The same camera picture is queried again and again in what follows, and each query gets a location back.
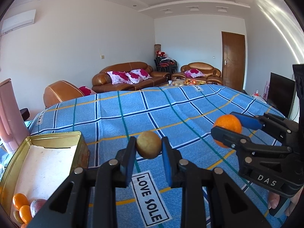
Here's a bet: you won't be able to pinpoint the small tan longan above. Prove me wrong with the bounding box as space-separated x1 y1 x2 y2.
13 210 24 224
136 131 162 159

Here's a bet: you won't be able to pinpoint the purple red onion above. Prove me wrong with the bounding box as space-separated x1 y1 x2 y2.
30 199 47 217

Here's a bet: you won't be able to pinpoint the orange fruit front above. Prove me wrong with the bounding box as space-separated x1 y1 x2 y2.
12 193 30 210

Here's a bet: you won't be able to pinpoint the person's right hand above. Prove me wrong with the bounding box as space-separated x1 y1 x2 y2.
267 189 304 218

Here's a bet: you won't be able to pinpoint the black television screen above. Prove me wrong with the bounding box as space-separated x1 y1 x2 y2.
266 73 296 118

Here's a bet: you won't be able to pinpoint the blue plaid tablecloth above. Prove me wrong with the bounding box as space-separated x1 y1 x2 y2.
29 84 279 214

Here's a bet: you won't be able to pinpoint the brown leather armchair right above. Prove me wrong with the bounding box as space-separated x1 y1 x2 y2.
171 62 223 85

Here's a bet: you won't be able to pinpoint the brown leather armchair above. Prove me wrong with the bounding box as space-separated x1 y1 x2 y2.
171 62 223 85
43 80 84 109

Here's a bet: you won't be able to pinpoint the brown leather three-seat sofa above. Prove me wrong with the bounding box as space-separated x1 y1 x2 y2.
92 62 171 93

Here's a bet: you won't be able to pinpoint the pink floral pillow left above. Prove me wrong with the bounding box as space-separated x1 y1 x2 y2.
107 71 132 84

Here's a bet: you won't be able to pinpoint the pink floral pillow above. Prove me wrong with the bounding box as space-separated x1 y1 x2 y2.
107 71 132 84
126 68 151 83

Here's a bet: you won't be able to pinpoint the pink floral pillow right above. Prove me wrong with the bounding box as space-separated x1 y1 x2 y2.
126 68 151 83

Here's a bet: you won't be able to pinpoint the gold metal tin box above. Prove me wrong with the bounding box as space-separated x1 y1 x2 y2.
1 131 90 227

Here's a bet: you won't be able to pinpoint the pink floral pillow armchair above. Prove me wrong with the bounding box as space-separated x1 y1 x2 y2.
184 68 205 78

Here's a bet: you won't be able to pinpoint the brown leather armchair left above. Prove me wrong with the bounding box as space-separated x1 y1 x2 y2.
43 80 84 109

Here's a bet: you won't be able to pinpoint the stacked dark chairs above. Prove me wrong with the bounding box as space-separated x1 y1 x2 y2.
154 51 178 74

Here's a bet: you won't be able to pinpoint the brown wooden door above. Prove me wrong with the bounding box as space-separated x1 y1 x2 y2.
222 31 246 91

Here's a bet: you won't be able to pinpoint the pink electric kettle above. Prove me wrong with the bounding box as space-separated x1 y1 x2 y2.
0 78 29 154

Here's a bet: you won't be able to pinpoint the white wall air conditioner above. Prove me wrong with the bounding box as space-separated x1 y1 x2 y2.
1 9 36 35

